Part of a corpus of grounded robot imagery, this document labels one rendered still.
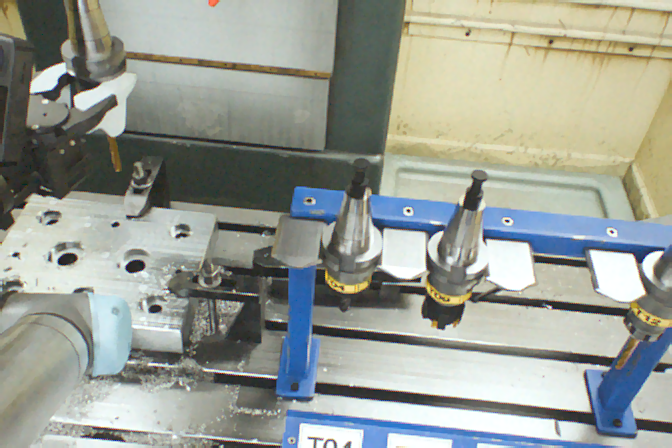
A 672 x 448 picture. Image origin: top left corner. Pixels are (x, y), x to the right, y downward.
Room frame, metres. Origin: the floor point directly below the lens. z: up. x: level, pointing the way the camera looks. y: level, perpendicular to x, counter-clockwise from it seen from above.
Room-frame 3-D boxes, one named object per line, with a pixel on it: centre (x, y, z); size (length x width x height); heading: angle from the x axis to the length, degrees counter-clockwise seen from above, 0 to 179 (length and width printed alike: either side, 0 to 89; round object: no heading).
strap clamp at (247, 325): (0.60, 0.16, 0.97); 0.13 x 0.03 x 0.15; 89
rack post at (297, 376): (0.55, 0.03, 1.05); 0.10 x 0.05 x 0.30; 179
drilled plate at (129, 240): (0.65, 0.33, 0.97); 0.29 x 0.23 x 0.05; 89
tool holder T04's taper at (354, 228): (0.49, -0.02, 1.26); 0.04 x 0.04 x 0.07
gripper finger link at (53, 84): (0.62, 0.31, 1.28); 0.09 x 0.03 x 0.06; 173
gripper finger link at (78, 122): (0.56, 0.27, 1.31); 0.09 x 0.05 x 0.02; 146
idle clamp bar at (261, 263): (0.71, -0.01, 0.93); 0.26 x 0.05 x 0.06; 94
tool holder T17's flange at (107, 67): (0.63, 0.27, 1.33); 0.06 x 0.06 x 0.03
